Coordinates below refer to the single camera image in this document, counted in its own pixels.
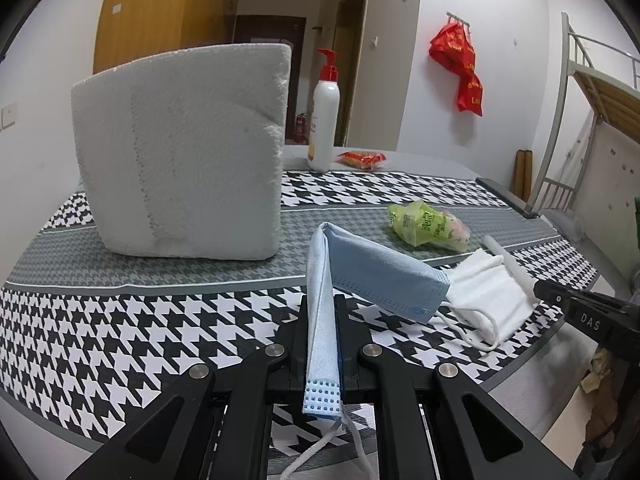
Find blue face mask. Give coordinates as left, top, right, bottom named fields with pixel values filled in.
left=280, top=222, right=451, bottom=480

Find red hanging bags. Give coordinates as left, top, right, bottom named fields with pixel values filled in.
left=429, top=22, right=485, bottom=117

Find white face mask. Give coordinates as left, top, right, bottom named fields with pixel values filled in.
left=440, top=250, right=533, bottom=352

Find light wooden side door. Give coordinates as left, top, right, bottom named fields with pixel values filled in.
left=332, top=0, right=372, bottom=148

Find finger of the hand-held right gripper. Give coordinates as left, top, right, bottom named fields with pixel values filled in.
left=533, top=279, right=572, bottom=307

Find white lotion bottle red pump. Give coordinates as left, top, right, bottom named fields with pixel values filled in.
left=306, top=49, right=341, bottom=172

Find metal bunk bed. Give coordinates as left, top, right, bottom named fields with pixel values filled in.
left=530, top=11, right=640, bottom=241

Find white foam box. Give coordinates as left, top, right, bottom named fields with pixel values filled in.
left=71, top=42, right=293, bottom=261

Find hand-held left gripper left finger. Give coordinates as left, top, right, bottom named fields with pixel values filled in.
left=65, top=295, right=311, bottom=480

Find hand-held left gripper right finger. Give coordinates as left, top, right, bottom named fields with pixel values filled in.
left=332, top=294, right=577, bottom=480

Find wooden wardrobe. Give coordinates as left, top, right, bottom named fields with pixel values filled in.
left=93, top=0, right=241, bottom=76

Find wooden boards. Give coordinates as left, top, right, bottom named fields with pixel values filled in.
left=513, top=149, right=535, bottom=201

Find red snack packet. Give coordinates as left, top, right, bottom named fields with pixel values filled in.
left=336, top=150, right=388, bottom=171

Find houndstooth table runner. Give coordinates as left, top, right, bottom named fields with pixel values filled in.
left=0, top=170, right=598, bottom=480

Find black phone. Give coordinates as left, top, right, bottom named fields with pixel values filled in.
left=475, top=177, right=538, bottom=219

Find green plastic bag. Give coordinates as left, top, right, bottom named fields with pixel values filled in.
left=387, top=200, right=471, bottom=253

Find grey pillow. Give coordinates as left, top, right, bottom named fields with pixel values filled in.
left=555, top=212, right=587, bottom=241

